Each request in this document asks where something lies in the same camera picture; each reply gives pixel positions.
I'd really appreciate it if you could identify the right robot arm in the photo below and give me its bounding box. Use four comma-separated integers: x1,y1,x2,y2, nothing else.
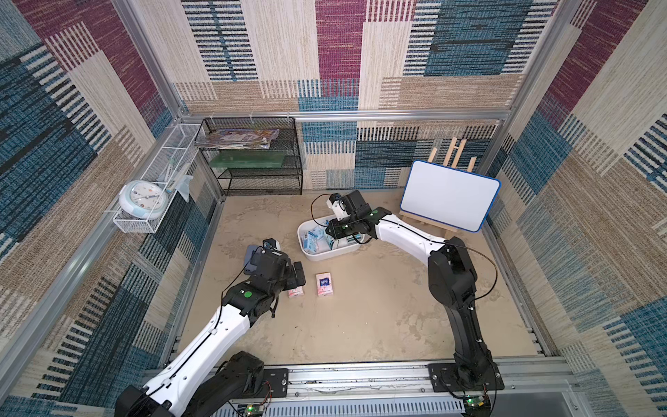
327,202,505,394

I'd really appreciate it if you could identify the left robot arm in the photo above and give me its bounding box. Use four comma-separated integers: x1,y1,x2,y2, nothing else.
114,238,306,416

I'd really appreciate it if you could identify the black wire shelf rack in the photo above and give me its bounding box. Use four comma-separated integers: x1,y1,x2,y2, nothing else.
196,116,303,197

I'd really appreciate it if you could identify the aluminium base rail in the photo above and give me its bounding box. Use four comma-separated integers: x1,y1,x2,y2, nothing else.
129,356,574,417

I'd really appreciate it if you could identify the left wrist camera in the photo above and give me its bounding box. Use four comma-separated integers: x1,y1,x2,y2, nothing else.
262,238,281,251

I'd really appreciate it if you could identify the blue grey hole punch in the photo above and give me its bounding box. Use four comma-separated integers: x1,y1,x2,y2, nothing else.
243,245,263,276

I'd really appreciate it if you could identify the white storage box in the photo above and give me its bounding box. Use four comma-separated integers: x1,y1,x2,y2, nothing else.
297,215,366,262

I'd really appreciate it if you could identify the light blue unicorn tissue pack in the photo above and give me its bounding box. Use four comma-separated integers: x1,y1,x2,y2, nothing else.
303,226,328,255

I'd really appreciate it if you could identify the pink Tempo tissue pack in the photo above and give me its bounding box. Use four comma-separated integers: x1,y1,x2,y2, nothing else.
288,287,304,298
315,272,334,297

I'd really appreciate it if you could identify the white wire basket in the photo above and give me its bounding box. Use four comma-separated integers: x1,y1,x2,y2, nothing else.
113,123,201,234

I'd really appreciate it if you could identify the colourful magazine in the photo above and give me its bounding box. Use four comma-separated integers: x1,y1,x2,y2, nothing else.
195,130,280,150

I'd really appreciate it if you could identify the blue framed whiteboard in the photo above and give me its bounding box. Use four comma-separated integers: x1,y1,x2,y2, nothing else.
401,161,501,233

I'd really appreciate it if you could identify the green board on shelf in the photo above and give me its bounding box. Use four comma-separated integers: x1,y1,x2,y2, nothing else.
209,150,286,169

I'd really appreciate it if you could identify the round white clock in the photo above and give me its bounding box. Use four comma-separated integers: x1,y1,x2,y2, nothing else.
118,180,168,221

